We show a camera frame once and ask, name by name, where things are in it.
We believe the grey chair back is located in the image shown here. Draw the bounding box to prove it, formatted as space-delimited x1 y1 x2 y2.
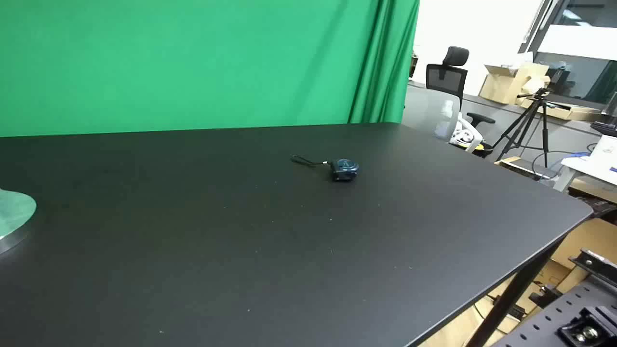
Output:
401 82 463 142

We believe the green backdrop curtain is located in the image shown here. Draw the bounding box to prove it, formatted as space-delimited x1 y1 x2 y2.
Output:
0 0 422 138

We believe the black office chair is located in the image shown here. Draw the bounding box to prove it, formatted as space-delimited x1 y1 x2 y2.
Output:
424 44 498 128

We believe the open cardboard box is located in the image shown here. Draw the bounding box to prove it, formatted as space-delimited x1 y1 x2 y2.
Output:
478 61 552 107

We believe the black table leg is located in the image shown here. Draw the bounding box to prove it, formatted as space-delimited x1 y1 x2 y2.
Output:
465 234 571 347

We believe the black perforated breadboard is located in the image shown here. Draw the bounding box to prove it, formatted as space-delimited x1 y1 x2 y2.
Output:
492 279 617 347

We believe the white papers stack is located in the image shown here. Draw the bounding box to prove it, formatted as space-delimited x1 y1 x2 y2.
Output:
559 132 617 188

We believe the black camera tripod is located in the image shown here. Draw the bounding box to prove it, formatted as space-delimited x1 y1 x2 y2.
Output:
492 86 573 169

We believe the black metal rail bracket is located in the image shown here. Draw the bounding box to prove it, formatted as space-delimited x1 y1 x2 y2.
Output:
569 246 617 292

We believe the black clamp mount with bolt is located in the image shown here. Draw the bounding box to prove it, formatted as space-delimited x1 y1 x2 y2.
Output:
555 302 617 347

